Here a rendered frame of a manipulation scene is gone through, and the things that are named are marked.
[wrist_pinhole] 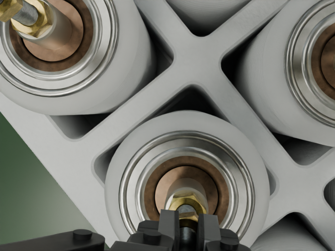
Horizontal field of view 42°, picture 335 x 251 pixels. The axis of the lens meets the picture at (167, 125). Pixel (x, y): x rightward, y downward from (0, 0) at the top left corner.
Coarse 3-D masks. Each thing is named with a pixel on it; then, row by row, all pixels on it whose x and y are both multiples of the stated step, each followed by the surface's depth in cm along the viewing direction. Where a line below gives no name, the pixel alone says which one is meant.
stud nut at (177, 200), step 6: (174, 198) 21; (180, 198) 20; (186, 198) 20; (192, 198) 20; (174, 204) 21; (180, 204) 20; (186, 204) 21; (192, 204) 20; (198, 204) 20; (174, 210) 21; (198, 210) 20; (204, 210) 21
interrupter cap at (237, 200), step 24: (144, 144) 24; (168, 144) 24; (192, 144) 24; (216, 144) 24; (144, 168) 24; (168, 168) 24; (192, 168) 24; (216, 168) 24; (240, 168) 24; (120, 192) 24; (144, 192) 24; (216, 192) 24; (240, 192) 24; (144, 216) 24; (240, 216) 24; (240, 240) 24
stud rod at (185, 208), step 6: (180, 210) 20; (186, 210) 19; (192, 210) 20; (180, 228) 17; (186, 228) 17; (180, 234) 16; (186, 234) 16; (192, 234) 16; (180, 240) 15; (186, 240) 15; (192, 240) 15; (180, 246) 15; (186, 246) 15; (192, 246) 15
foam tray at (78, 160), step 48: (144, 0) 31; (288, 0) 31; (192, 48) 31; (240, 48) 42; (0, 96) 32; (144, 96) 32; (192, 96) 42; (240, 96) 31; (48, 144) 32; (96, 144) 32; (288, 144) 41; (96, 192) 32; (288, 192) 31
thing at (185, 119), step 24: (168, 120) 25; (192, 120) 25; (216, 120) 25; (120, 144) 25; (240, 144) 24; (120, 168) 25; (264, 168) 25; (264, 192) 25; (120, 216) 25; (264, 216) 25; (120, 240) 26
